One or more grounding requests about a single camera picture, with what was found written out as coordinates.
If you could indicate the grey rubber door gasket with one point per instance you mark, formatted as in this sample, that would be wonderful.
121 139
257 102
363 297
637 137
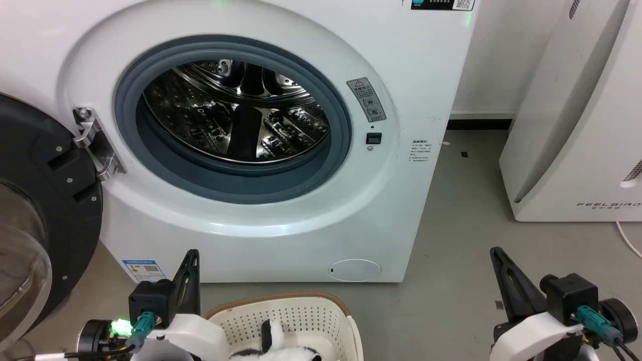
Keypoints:
331 165

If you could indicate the white front-load washing machine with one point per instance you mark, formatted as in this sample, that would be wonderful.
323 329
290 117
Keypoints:
411 75

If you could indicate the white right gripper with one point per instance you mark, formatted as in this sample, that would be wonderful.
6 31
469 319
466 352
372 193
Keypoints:
536 336

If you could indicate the black wall baseboard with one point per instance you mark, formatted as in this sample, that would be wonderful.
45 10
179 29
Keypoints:
479 124

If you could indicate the silver metal door hinge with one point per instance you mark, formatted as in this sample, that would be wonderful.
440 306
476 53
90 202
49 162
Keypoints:
95 143

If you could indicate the stainless steel washing machine drum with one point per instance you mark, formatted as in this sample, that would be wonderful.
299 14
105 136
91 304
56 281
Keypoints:
235 110

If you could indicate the grey warning sticker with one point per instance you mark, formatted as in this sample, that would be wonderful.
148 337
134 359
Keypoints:
367 99

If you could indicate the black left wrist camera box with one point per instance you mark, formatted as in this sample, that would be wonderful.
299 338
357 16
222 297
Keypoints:
150 301

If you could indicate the black and white plush toy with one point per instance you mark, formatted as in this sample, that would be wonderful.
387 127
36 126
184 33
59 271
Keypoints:
273 348

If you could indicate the cream perforated laundry basket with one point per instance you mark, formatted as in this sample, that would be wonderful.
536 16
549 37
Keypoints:
301 321

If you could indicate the black round washer door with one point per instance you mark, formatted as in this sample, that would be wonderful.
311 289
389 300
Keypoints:
45 200

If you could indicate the round white filter cover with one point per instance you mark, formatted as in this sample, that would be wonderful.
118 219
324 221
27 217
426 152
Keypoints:
354 269

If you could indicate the small printed text label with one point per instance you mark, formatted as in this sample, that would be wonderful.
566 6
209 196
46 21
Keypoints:
419 151

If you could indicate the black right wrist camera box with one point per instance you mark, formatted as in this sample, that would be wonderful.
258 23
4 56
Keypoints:
572 298

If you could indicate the black door latch slot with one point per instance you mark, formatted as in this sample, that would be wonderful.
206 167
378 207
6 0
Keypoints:
373 138

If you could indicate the dark QR code sticker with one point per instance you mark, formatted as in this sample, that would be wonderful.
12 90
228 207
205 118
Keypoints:
441 4

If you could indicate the blue white energy label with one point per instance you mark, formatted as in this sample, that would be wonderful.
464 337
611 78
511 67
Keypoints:
144 271

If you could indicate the white air purifier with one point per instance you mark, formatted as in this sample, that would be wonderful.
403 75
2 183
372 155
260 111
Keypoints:
577 125

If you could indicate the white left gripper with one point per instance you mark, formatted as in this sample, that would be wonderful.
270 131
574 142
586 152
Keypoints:
195 336

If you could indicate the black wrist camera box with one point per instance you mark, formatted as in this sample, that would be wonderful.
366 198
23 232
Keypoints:
572 298
150 301

